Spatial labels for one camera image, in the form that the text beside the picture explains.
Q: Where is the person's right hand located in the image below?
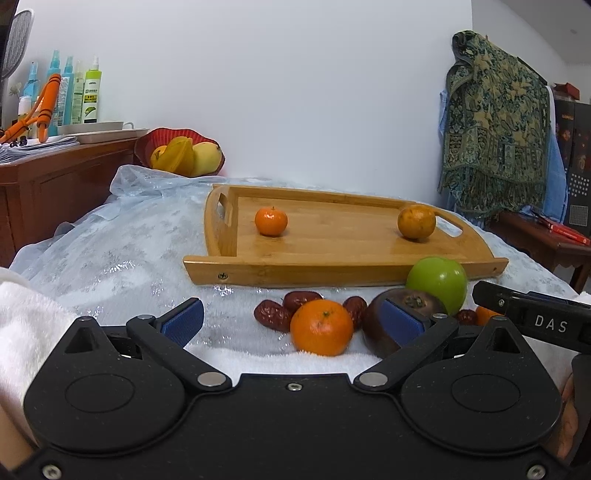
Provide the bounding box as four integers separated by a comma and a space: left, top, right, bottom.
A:
560, 373, 580, 464

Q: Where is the yellow starfruit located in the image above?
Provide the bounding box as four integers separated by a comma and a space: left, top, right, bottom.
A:
152, 137, 197, 175

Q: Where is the pale yellow bottle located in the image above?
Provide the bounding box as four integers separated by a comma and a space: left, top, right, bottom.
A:
73, 61, 86, 125

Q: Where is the wooden serving tray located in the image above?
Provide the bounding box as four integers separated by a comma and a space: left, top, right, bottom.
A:
183, 184, 509, 287

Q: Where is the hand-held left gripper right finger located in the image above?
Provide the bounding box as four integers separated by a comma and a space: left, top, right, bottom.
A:
353, 298, 530, 396

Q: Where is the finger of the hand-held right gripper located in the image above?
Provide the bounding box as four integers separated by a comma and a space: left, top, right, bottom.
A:
472, 280, 532, 320
529, 291, 591, 306

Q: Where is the red book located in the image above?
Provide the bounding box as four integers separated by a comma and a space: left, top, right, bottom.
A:
531, 210, 591, 245

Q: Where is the red fruit bowl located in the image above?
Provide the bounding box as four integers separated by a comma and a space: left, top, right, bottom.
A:
134, 128, 226, 178

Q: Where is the wooden cabinet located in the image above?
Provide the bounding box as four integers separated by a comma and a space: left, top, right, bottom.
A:
0, 137, 141, 269

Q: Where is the green label spray bottle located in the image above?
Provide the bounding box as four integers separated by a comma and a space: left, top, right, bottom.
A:
82, 56, 102, 124

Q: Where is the dark printed box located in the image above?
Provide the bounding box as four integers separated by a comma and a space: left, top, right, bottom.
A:
553, 98, 591, 228

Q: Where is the translucent snowflake plastic cover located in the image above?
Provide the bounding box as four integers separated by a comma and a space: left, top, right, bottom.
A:
9, 164, 591, 356

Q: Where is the green apple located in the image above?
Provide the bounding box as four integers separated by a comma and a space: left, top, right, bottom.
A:
405, 257, 468, 317

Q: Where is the large yellowish orange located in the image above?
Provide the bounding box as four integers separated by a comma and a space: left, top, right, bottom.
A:
397, 205, 437, 241

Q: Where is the dark purple mangosteen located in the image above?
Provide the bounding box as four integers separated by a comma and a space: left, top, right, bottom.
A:
361, 287, 448, 360

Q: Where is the electric fan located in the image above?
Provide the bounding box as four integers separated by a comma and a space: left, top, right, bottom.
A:
0, 8, 36, 95

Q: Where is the stack of papers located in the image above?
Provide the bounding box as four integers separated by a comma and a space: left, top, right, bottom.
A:
0, 137, 81, 166

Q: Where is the white serving tray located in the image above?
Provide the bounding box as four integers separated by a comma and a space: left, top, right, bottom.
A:
58, 121, 151, 145

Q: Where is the blue spray bottle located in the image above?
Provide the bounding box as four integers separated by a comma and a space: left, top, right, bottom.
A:
61, 56, 75, 126
45, 50, 64, 137
23, 62, 41, 139

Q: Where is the orange handled exercise tool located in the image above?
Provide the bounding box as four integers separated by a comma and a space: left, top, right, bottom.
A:
0, 73, 64, 145

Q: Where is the wooden side table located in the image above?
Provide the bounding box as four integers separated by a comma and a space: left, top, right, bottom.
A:
485, 210, 591, 292

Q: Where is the small tangerine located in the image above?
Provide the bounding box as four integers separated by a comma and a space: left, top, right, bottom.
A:
475, 305, 504, 326
255, 206, 289, 237
290, 299, 354, 357

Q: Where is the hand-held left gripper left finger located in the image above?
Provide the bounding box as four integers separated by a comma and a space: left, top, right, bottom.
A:
62, 298, 232, 396

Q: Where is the white towel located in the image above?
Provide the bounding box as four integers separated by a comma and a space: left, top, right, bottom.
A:
0, 268, 591, 444

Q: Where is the green patterned shawl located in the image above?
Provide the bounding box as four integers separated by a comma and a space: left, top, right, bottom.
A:
436, 30, 556, 219

